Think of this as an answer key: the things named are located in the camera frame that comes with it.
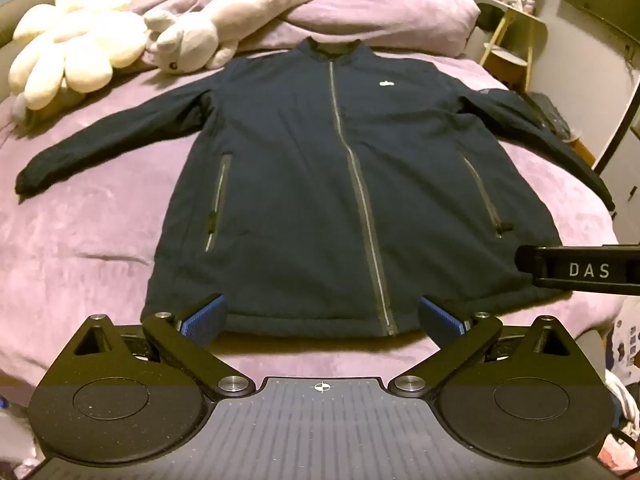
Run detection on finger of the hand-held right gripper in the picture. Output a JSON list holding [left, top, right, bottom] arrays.
[[514, 245, 546, 288]]

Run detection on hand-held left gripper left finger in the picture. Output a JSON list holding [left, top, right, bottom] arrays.
[[47, 294, 256, 398]]

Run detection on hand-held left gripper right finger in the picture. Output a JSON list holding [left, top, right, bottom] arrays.
[[387, 296, 596, 400]]

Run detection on navy zip jacket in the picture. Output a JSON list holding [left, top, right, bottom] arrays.
[[15, 37, 617, 338]]

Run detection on patterned white cloth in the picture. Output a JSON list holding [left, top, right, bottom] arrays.
[[607, 300, 640, 378]]

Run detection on purple bed blanket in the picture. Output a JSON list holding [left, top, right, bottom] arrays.
[[0, 50, 628, 466]]

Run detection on yellow wooden stool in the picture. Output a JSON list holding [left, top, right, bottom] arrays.
[[475, 2, 549, 93]]

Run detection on purple crumpled duvet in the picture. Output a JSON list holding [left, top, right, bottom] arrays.
[[131, 0, 482, 60]]

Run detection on long white rabbit plush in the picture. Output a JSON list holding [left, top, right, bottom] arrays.
[[144, 0, 352, 77]]

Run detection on cream flower plush toy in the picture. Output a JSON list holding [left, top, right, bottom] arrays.
[[7, 0, 152, 111]]

